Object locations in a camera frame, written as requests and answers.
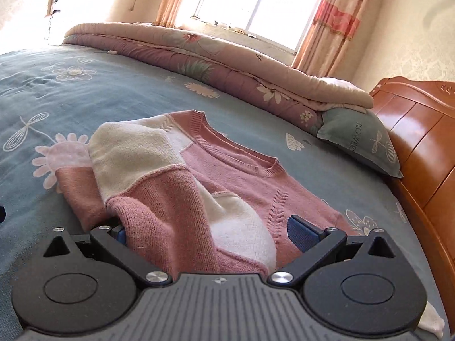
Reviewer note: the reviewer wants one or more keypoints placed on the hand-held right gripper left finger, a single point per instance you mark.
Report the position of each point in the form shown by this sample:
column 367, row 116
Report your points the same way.
column 120, row 236

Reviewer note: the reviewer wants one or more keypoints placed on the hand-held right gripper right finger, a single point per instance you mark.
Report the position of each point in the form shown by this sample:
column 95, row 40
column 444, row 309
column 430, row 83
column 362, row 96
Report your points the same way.
column 302, row 234

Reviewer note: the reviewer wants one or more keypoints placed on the pink and white knit sweater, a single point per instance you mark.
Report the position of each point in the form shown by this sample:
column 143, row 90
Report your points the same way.
column 227, row 170

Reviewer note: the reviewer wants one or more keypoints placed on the grey-green flower print pillow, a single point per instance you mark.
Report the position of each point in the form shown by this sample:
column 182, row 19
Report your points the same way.
column 355, row 138

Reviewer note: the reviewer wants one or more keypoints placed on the wooden headboard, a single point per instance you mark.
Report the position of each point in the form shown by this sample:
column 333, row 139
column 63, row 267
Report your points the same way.
column 419, row 131

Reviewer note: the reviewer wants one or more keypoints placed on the folded floral quilt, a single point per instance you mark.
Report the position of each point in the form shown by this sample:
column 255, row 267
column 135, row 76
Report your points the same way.
column 213, row 49

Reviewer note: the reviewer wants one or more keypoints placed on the bright window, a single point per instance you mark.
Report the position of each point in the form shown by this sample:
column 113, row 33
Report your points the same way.
column 256, row 0

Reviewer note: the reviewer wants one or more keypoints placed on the wall power socket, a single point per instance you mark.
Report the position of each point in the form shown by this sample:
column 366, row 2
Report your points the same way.
column 53, row 3

